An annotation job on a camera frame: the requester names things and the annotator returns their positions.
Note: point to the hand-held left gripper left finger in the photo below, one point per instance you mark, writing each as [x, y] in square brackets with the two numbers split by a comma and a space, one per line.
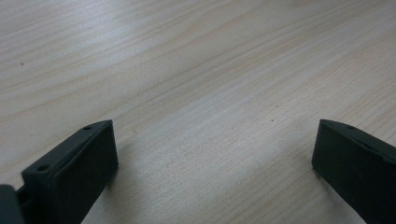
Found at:
[74, 174]

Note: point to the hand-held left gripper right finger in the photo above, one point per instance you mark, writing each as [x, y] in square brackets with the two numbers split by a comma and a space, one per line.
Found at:
[358, 168]

